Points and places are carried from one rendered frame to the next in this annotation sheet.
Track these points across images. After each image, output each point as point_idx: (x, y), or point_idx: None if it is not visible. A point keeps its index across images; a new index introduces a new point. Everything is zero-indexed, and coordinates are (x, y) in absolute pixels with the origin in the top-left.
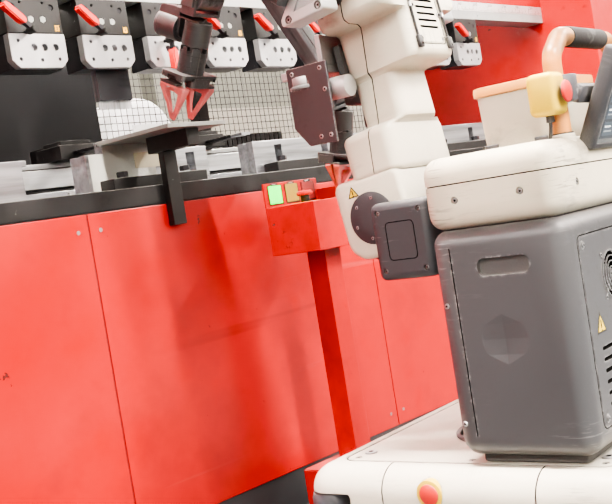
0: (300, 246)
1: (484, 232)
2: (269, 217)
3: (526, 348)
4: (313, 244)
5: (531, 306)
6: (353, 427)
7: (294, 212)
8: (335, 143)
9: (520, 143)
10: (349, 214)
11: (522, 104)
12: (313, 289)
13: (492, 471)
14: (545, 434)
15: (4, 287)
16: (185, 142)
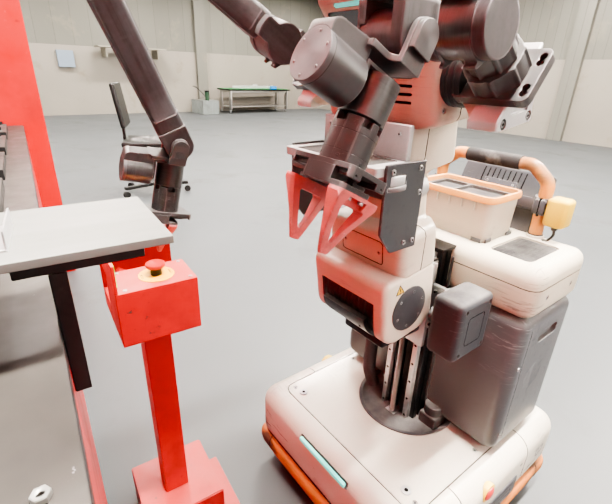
0: (172, 327)
1: (546, 313)
2: (122, 305)
3: (536, 374)
4: (192, 321)
5: (547, 349)
6: (185, 458)
7: (167, 293)
8: (172, 201)
9: (498, 236)
10: (392, 310)
11: (508, 210)
12: (148, 360)
13: (504, 452)
14: (525, 414)
15: None
16: (139, 252)
